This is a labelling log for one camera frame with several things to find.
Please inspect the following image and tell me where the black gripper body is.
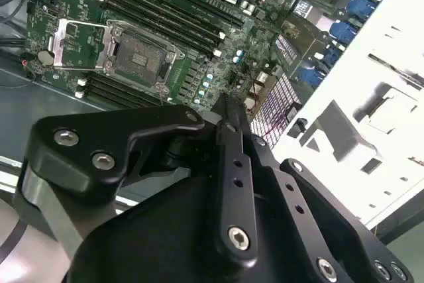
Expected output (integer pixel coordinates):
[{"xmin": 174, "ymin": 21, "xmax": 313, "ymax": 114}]
[{"xmin": 68, "ymin": 130, "xmax": 321, "ymax": 283}]

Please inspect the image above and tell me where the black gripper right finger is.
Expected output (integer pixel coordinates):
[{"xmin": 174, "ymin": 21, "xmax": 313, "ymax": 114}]
[{"xmin": 231, "ymin": 96, "xmax": 415, "ymax": 283}]

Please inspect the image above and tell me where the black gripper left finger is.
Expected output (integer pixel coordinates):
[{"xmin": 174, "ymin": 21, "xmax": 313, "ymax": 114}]
[{"xmin": 15, "ymin": 95, "xmax": 261, "ymax": 264}]

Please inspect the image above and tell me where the metal socket cover frame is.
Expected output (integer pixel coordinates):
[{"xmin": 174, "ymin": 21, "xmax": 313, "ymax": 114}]
[{"xmin": 48, "ymin": 18, "xmax": 116, "ymax": 72}]

